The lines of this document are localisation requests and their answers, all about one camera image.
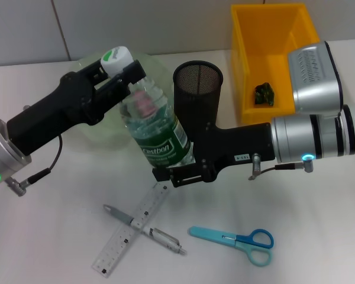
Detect translucent green fruit plate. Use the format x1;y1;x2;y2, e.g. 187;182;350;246
59;50;174;152

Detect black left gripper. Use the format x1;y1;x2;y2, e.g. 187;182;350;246
7;58;146;157

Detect grey white pen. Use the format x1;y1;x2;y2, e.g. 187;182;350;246
102;204;189;257

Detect blue scissors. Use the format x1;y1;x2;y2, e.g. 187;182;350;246
189;226;275;267

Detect left arm grey cable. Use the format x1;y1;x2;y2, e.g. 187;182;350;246
5;134;63;196

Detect clear green-label water bottle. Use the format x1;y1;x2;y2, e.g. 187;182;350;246
99;45;196;170

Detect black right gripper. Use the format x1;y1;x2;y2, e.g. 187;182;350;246
151;120;275;188

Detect transparent plastic ruler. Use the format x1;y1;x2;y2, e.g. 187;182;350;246
91;182;171;279

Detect yellow plastic bin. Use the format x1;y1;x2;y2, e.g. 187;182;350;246
230;2;321;125

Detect black mesh pen holder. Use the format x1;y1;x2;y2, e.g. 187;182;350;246
172;60;224;149

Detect green plastic wrapper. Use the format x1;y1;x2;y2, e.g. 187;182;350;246
253;82;276;107

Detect pink toy peach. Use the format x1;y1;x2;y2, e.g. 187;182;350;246
133;91;154;116

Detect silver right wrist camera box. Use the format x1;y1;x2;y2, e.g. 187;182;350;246
286;40;344;120

